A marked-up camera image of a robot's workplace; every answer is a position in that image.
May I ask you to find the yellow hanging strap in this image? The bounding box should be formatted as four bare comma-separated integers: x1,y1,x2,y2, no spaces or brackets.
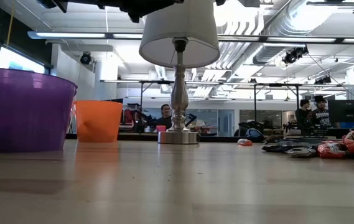
6,6,16,47

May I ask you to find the black wall camera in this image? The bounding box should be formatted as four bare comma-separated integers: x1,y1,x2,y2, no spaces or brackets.
79,52,93,65

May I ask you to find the black background rig frame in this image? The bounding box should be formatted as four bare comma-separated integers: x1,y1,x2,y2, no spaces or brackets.
100,79,302,134

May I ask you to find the orange pumpkin bucket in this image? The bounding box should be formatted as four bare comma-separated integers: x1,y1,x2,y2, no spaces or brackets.
72,100,124,143

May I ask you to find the black ceiling box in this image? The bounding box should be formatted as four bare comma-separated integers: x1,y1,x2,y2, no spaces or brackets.
238,0,261,8

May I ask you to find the bright window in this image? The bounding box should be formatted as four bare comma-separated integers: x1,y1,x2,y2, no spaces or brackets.
0,46,46,75

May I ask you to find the long ceiling light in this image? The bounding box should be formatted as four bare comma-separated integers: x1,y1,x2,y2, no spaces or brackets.
27,30,143,40
217,34,354,44

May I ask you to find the silver ceiling duct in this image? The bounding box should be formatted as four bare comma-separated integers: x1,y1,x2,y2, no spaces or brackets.
253,0,324,65

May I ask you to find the black ceiling spotlight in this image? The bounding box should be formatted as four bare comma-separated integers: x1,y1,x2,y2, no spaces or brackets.
282,46,309,65
315,75,332,85

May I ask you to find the person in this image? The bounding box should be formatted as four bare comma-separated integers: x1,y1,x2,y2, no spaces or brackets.
153,103,174,130
295,98,313,131
309,95,333,130

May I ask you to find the red equipment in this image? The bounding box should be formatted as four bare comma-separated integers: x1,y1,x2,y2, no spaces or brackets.
122,107,143,131

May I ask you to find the black computer monitor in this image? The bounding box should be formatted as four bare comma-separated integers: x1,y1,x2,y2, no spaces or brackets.
327,99,354,130

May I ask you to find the blue white round object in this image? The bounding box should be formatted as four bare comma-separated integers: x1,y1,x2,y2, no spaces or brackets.
245,128,264,140

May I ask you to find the black ceiling rail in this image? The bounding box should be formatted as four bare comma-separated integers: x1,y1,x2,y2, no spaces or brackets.
306,0,354,15

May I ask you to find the purple plastic bucket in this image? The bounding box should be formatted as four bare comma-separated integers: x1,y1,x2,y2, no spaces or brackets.
0,67,79,153

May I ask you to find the white shade silver table lamp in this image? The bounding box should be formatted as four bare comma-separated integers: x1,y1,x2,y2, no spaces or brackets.
138,0,221,145

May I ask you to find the black aluminium table frame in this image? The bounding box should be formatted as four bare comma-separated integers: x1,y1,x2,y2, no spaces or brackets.
66,133,345,143

